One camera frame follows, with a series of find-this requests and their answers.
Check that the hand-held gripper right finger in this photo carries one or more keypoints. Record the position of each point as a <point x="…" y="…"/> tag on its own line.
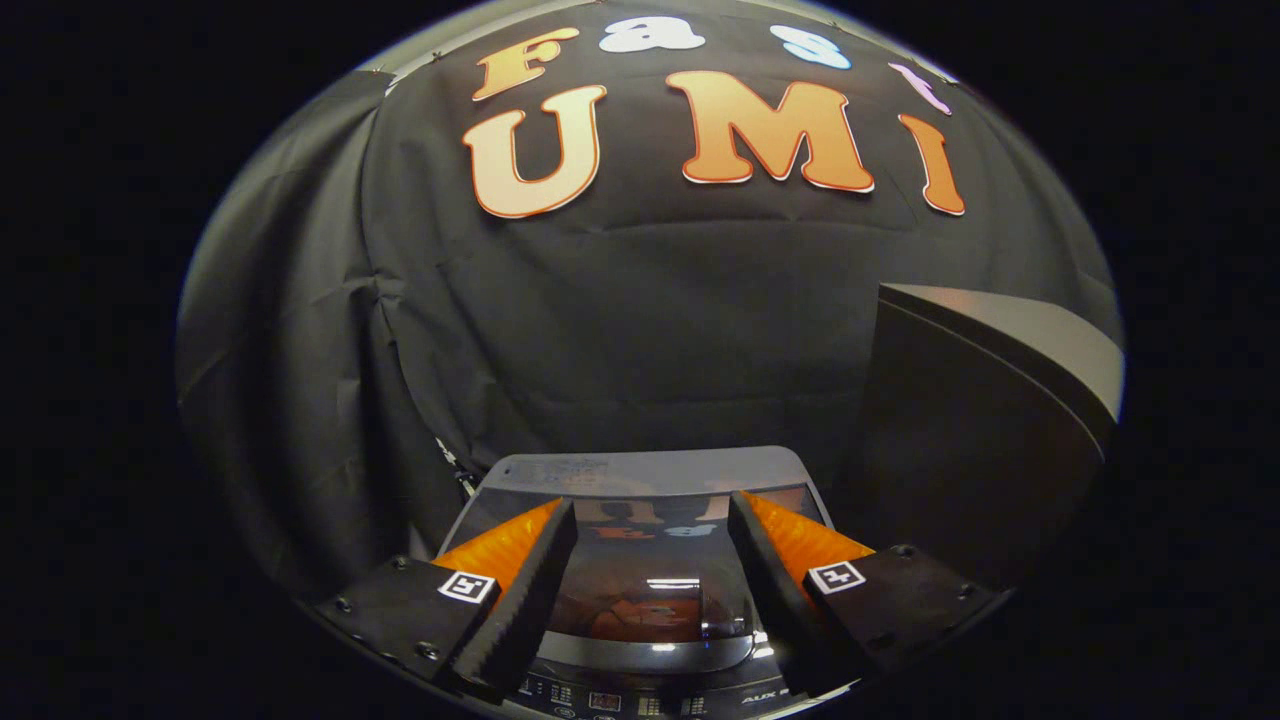
<point x="765" y="580"/>

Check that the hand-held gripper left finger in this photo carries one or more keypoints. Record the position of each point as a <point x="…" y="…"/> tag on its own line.
<point x="535" y="590"/>

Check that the grey washing machine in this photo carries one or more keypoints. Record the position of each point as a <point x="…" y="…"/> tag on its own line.
<point x="640" y="690"/>

